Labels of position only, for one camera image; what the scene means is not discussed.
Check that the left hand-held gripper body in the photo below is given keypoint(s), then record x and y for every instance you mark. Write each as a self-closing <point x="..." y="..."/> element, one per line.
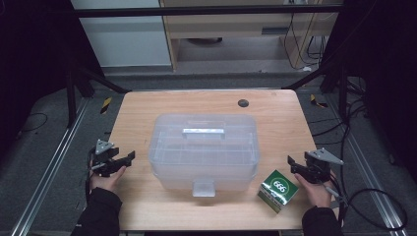
<point x="103" y="160"/>

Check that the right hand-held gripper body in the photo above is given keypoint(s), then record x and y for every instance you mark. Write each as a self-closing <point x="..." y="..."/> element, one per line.
<point x="318" y="167"/>

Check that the green and white carton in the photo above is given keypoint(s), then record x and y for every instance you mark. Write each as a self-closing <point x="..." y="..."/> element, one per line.
<point x="278" y="190"/>

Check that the clear plastic storage box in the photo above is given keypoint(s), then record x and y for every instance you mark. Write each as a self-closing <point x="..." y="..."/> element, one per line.
<point x="203" y="154"/>

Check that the person's left hand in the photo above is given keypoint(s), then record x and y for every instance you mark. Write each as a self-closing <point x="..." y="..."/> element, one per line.
<point x="105" y="183"/>

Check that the person's right hand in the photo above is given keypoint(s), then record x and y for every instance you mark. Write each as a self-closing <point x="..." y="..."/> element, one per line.
<point x="319" y="193"/>

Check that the yellow and black tape strip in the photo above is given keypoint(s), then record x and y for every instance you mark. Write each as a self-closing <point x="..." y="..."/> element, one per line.
<point x="316" y="101"/>
<point x="106" y="105"/>

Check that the black metal stand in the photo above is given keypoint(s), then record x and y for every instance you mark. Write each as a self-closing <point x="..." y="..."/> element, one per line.
<point x="70" y="98"/>
<point x="342" y="95"/>

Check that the dark round table grommet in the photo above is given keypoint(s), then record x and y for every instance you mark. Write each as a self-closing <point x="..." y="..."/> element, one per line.
<point x="243" y="103"/>

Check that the black curtain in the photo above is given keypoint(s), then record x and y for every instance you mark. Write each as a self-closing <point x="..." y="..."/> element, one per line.
<point x="387" y="82"/>
<point x="32" y="65"/>

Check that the white cabinet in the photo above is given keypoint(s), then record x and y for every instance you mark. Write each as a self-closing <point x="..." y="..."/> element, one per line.
<point x="124" y="42"/>

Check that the light wooden desk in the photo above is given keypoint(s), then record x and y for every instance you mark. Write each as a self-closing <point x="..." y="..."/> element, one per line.
<point x="229" y="24"/>

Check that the aluminium floor rail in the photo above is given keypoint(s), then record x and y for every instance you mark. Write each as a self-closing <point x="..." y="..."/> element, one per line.
<point x="370" y="173"/>
<point x="49" y="173"/>

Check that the black horizontal frame bar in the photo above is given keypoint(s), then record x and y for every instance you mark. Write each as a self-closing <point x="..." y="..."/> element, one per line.
<point x="196" y="11"/>

